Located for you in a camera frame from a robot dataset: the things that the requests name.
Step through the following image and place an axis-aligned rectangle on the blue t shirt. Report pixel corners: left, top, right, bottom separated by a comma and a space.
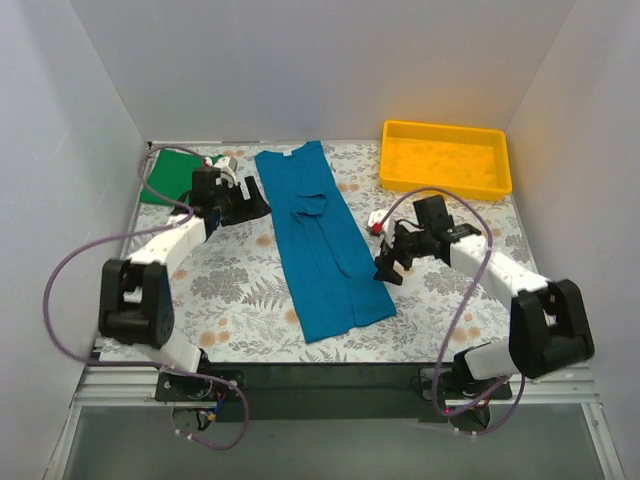
255, 141, 396, 343

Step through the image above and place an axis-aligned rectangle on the yellow plastic tray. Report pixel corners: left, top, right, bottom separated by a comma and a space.
379, 120, 512, 202

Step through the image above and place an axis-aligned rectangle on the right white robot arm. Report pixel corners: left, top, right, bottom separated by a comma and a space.
367, 195, 595, 398

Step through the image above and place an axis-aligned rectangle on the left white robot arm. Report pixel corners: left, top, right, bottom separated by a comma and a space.
99, 166, 271, 400

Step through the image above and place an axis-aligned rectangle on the folded green t shirt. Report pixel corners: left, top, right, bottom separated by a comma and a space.
139, 150, 203, 207

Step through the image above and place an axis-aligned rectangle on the floral table mat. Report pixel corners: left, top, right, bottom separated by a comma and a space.
171, 141, 537, 363

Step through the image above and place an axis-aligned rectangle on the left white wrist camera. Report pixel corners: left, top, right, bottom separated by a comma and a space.
205, 155, 238, 187

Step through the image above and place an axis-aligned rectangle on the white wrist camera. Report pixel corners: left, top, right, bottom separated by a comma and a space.
367, 210, 395, 236
205, 155, 238, 187

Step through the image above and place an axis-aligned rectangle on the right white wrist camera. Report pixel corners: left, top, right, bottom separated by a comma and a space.
367, 210, 395, 236

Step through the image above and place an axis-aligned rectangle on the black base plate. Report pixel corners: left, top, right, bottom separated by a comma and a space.
154, 362, 496, 423

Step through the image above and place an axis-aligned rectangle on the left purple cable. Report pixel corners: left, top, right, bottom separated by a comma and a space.
42, 146, 251, 450

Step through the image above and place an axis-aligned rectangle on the aluminium frame rail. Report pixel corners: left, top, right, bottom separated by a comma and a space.
72, 364, 601, 406

